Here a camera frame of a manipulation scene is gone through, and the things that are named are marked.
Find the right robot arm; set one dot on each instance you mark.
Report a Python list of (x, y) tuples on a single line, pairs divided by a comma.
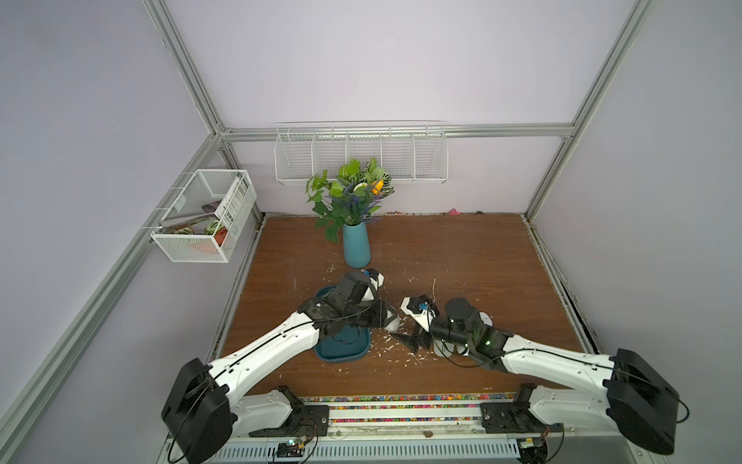
[(620, 392)]

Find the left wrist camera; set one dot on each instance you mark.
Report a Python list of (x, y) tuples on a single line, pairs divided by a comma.
[(376, 281)]

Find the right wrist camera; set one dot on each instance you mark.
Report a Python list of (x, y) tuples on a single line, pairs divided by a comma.
[(422, 309)]

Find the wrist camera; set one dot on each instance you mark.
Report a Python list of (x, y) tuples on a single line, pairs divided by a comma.
[(376, 281), (422, 309)]

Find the teal storage tray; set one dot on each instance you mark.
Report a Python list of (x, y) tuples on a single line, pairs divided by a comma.
[(349, 344)]

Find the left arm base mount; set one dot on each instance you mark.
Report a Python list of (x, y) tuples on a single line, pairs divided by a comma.
[(295, 414)]

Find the white mouse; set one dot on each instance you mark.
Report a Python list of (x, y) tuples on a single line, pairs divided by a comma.
[(392, 322), (486, 319)]

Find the white wire wall shelf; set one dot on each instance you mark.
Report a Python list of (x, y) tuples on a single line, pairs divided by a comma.
[(410, 151)]

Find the teal vase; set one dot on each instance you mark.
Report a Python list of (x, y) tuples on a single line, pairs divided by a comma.
[(357, 252)]

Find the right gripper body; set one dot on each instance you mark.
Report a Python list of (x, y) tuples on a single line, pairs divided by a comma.
[(442, 333)]

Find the artificial green plant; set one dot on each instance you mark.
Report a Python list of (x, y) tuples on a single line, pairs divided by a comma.
[(351, 198)]

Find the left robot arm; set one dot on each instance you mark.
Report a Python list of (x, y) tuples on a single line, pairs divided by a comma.
[(206, 407)]

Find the white mesh side basket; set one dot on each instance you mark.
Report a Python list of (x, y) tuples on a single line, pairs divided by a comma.
[(206, 218)]

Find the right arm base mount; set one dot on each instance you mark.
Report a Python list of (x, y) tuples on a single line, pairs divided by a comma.
[(515, 416)]

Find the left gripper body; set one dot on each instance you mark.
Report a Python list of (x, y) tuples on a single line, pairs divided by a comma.
[(364, 313)]

